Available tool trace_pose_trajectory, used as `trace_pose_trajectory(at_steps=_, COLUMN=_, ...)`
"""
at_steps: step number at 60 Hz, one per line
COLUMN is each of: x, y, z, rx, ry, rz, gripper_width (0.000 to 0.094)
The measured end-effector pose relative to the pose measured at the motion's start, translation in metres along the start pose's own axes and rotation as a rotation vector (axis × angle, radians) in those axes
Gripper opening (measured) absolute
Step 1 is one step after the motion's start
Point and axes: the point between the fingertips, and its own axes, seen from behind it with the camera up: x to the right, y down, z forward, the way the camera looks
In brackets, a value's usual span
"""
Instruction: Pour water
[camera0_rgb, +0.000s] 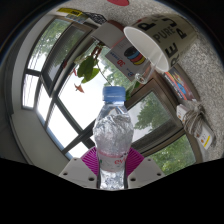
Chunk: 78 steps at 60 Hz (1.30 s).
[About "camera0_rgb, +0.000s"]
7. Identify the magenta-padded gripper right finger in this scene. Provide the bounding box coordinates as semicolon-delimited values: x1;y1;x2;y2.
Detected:
125;147;166;190

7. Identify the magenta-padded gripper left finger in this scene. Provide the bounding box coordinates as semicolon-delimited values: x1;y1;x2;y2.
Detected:
58;146;100;190

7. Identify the clear blue-capped water bottle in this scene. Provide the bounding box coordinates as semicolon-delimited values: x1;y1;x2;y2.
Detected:
92;85;135;191

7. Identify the grey framed window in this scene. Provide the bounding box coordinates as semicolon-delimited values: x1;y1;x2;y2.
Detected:
21;16;205;177

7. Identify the dark book with colourful cover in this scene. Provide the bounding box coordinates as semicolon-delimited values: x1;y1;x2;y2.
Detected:
163;66;198;103

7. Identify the white mug with black lettering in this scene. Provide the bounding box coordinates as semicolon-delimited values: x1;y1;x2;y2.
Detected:
123;13;198;85

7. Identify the potted plant with red flowers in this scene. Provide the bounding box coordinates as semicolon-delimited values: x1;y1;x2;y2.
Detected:
73;21;128;95

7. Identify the small blue-green box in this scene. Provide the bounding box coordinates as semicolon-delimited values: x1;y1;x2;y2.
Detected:
64;13;89;24

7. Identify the black lattice trivet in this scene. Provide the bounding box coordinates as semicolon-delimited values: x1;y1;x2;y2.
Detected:
83;11;108;26

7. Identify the yellow glue box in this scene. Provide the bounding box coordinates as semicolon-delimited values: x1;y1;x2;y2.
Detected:
55;7;84;18

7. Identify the flat round red coaster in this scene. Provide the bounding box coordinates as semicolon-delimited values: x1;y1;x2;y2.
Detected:
106;0;130;7

